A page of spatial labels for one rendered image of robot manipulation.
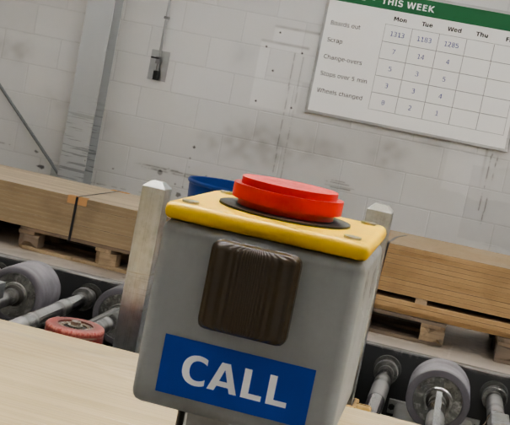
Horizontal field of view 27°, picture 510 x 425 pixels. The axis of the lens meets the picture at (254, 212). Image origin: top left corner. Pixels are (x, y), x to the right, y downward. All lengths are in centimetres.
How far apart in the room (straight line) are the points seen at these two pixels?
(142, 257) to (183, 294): 117
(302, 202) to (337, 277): 3
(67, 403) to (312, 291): 82
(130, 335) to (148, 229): 16
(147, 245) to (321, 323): 118
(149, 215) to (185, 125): 628
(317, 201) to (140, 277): 118
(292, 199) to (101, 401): 83
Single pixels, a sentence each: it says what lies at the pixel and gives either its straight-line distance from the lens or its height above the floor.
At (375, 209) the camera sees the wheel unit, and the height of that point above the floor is 114.
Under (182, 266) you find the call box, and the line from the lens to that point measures 35.
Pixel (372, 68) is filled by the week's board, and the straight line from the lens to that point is 754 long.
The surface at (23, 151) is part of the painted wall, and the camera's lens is 822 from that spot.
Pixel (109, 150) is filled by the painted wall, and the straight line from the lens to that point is 797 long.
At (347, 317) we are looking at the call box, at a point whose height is 120.
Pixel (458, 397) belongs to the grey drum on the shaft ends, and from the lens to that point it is 188.
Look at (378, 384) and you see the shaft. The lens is 184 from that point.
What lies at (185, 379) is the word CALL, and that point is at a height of 116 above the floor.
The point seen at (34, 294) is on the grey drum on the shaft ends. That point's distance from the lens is 202.
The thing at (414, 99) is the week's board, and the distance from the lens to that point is 751.
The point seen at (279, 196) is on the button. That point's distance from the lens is 36.
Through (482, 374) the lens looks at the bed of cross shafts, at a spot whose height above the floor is 83.
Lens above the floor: 126
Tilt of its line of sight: 6 degrees down
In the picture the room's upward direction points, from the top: 11 degrees clockwise
